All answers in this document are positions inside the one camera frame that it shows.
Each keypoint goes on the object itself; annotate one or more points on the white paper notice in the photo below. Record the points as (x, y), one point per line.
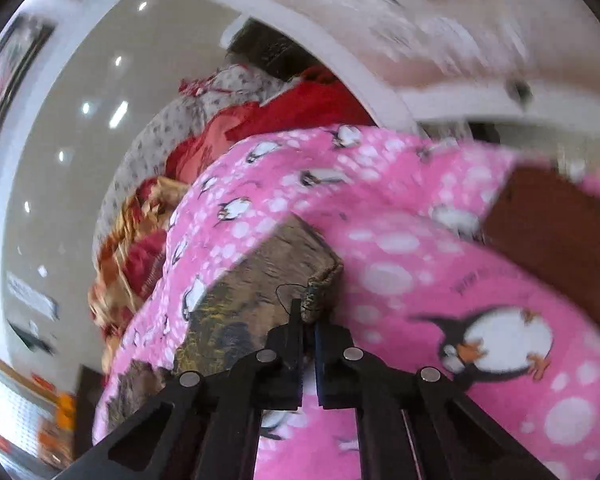
(32, 297)

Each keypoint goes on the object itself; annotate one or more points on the dark cloth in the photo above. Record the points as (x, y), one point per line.
(270, 45)

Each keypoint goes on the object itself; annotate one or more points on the dark wooden cabinet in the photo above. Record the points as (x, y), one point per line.
(87, 400)

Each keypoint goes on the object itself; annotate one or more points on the brown wooden board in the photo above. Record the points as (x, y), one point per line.
(555, 240)

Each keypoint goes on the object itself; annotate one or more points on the red cloth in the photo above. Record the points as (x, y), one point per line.
(290, 110)

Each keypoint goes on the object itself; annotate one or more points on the black flat object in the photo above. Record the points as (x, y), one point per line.
(30, 338)

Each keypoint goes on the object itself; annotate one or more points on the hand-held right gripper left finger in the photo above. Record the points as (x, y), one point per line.
(292, 355)

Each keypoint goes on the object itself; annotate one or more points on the framed wall picture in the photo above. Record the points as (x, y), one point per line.
(10, 85)

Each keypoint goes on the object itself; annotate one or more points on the grey dotted red clothes pile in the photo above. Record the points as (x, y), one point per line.
(150, 145)

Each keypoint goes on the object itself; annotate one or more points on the patterned box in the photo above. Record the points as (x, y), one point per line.
(55, 442)

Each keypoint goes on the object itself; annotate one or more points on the pink penguin print blanket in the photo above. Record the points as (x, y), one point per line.
(405, 200)

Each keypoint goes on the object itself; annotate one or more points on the olive brown patterned garment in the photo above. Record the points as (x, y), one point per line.
(260, 280)

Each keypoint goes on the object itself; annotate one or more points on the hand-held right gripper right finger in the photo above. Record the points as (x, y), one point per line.
(321, 360)

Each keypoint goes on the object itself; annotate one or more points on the orange box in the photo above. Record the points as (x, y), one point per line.
(66, 410)

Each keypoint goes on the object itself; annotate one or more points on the orange red floral blanket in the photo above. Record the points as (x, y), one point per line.
(130, 240)

